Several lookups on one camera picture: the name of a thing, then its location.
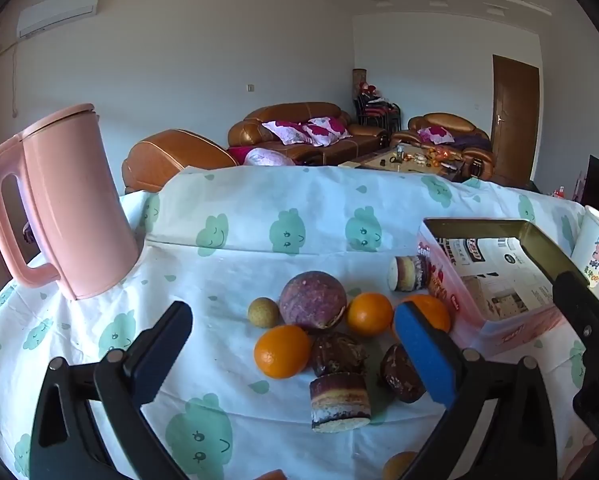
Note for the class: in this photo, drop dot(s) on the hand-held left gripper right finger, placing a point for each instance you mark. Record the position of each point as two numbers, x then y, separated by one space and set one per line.
424 355

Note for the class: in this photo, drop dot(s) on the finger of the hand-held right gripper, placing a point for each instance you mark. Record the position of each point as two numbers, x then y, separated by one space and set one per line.
587 320

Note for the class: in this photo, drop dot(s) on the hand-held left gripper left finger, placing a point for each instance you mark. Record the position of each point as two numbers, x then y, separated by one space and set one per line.
152 365

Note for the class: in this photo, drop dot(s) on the chocolate muffin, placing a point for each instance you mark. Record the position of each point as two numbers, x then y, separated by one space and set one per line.
399 372

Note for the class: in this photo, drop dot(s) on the orange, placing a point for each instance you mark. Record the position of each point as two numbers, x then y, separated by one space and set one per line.
399 466
369 314
435 312
282 351

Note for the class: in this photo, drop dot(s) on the rectangular tin box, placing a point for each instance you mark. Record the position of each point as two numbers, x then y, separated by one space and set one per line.
539 240

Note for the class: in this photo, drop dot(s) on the dark brown mangosteen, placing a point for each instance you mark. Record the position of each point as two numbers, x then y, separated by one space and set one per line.
337 352

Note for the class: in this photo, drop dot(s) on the green kiwi fruit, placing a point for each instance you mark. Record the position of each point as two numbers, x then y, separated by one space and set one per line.
263 312

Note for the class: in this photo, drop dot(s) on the purple passion fruit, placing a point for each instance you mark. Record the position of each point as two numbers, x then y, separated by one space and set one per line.
312 300

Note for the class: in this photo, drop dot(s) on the white cartoon mug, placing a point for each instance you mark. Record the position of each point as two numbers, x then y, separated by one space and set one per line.
597 247

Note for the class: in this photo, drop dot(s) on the layered cake roll back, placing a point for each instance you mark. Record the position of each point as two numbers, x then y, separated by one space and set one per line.
408 272

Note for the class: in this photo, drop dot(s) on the layered cake roll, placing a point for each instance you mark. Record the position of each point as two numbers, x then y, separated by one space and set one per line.
408 272
339 402

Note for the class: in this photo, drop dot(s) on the layered cake roll front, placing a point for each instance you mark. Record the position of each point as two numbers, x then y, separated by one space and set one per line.
339 402

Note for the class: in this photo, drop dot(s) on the cloud printed tablecloth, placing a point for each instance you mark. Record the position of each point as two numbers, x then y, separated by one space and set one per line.
229 270

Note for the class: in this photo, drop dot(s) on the reddish orange fruit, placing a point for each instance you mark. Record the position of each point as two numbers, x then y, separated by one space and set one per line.
272 475

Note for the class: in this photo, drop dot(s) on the pink electric kettle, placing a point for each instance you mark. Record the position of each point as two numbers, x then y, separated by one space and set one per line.
74 185

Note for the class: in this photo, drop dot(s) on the brown wooden door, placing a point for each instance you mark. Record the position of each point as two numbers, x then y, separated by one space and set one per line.
514 115

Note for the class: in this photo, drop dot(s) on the wooden coffee table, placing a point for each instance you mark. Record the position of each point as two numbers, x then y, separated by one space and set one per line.
379 162

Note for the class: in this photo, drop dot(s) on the purple cloth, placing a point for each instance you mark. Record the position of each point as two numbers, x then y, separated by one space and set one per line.
469 139

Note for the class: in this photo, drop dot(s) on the brown leather armchair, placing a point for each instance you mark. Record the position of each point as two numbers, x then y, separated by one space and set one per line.
449 121
174 160

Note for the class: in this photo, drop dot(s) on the pink floral cushion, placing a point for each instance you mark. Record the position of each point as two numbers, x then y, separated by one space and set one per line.
289 131
435 134
327 127

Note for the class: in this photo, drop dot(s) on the pale pink pillow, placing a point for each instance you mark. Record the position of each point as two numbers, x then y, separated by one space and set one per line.
267 157

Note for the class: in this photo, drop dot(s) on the stacked dark chairs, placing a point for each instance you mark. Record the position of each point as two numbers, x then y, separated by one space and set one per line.
377 110

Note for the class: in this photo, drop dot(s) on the brown leather sofa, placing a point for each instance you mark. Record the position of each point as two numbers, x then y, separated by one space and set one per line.
299 112

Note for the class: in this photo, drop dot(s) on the tall brown vase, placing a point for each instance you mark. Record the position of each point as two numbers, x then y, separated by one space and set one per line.
358 77

